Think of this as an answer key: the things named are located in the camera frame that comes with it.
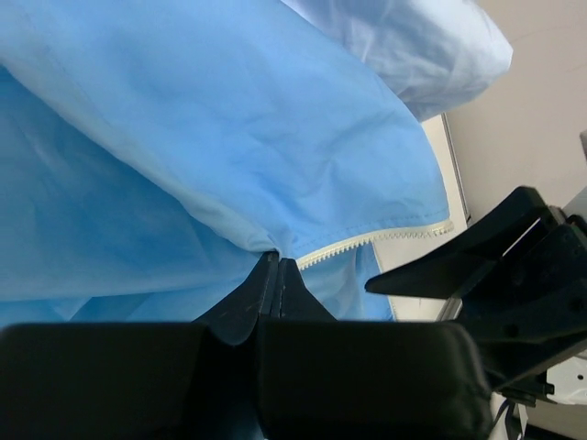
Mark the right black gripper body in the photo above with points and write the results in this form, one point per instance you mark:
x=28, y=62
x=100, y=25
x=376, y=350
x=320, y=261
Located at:
x=529, y=314

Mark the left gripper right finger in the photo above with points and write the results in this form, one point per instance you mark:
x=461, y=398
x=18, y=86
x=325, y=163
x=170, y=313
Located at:
x=321, y=378

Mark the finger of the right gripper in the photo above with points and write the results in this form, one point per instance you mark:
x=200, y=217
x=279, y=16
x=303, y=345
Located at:
x=471, y=256

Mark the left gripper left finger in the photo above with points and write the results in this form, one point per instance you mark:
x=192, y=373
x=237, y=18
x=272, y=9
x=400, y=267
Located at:
x=137, y=380

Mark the light blue zip jacket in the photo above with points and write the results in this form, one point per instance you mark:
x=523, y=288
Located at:
x=151, y=151

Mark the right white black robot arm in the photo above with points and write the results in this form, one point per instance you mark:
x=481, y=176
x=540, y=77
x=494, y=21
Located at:
x=564, y=382

